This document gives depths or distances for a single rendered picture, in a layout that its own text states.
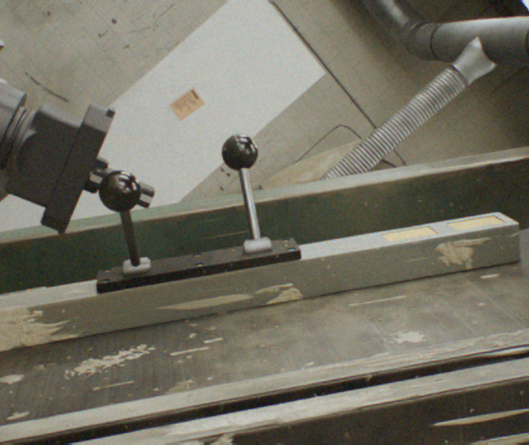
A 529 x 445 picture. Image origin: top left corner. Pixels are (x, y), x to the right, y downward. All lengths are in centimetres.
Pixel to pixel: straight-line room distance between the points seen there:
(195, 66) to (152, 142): 44
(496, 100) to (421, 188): 825
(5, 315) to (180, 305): 16
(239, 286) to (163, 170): 352
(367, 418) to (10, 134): 43
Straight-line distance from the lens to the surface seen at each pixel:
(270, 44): 431
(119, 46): 870
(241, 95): 431
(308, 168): 650
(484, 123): 932
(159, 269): 83
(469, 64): 635
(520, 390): 50
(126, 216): 79
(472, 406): 49
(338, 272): 84
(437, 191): 111
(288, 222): 107
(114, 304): 83
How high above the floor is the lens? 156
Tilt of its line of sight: 3 degrees down
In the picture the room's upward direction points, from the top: 49 degrees clockwise
